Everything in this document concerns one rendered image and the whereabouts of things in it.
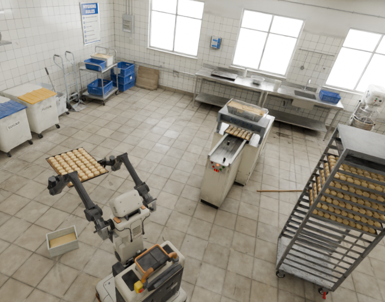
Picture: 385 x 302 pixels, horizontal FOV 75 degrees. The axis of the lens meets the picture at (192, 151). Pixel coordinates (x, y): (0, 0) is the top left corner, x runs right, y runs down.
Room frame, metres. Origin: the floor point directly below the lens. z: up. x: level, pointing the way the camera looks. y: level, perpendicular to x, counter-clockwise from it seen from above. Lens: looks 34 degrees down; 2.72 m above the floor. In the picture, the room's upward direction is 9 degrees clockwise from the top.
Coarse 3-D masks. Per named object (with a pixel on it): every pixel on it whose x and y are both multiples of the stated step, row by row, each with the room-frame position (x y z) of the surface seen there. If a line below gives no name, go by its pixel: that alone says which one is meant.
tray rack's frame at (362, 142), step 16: (352, 128) 2.11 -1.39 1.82; (352, 144) 1.79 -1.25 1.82; (368, 144) 1.84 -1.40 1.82; (384, 144) 1.88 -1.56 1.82; (384, 160) 1.64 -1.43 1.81; (288, 240) 2.12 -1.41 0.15; (288, 256) 1.89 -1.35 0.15; (304, 256) 1.92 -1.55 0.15; (320, 256) 1.96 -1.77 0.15; (288, 272) 1.68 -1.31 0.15; (304, 272) 1.71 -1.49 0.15; (336, 288) 1.55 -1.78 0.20
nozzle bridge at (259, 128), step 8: (224, 112) 3.41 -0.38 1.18; (216, 120) 3.39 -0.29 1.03; (224, 120) 3.41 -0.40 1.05; (232, 120) 3.39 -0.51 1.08; (240, 120) 3.26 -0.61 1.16; (248, 120) 3.27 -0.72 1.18; (264, 120) 3.35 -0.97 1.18; (216, 128) 3.49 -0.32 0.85; (240, 128) 3.29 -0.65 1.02; (248, 128) 3.28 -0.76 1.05; (256, 128) 3.26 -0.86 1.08; (264, 128) 3.14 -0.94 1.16
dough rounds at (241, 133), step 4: (228, 128) 3.44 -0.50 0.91; (232, 128) 3.48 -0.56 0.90; (236, 128) 3.47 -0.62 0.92; (228, 132) 3.33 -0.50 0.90; (232, 132) 3.31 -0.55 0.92; (236, 132) 3.33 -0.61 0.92; (240, 132) 3.36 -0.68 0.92; (244, 132) 3.37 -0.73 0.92; (240, 136) 3.28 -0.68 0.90; (244, 136) 3.26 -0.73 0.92; (248, 136) 3.28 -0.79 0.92
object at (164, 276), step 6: (174, 258) 1.13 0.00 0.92; (174, 264) 1.10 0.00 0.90; (180, 264) 1.07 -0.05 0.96; (168, 270) 1.04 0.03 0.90; (174, 270) 1.02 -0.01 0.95; (162, 276) 0.98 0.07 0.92; (168, 276) 0.97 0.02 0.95; (150, 282) 0.93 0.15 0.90; (156, 282) 0.92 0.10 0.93; (162, 282) 0.92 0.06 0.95; (144, 288) 0.89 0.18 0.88; (150, 288) 0.91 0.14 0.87; (156, 288) 0.88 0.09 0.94
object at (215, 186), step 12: (228, 144) 3.06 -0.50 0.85; (240, 144) 3.14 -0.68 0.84; (216, 156) 2.73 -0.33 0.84; (228, 156) 2.78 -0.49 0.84; (240, 156) 3.05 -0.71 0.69; (228, 168) 2.57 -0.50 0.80; (204, 180) 2.67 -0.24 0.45; (216, 180) 2.61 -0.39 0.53; (228, 180) 2.66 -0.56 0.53; (204, 192) 2.66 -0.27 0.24; (216, 192) 2.59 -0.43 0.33; (216, 204) 2.58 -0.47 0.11
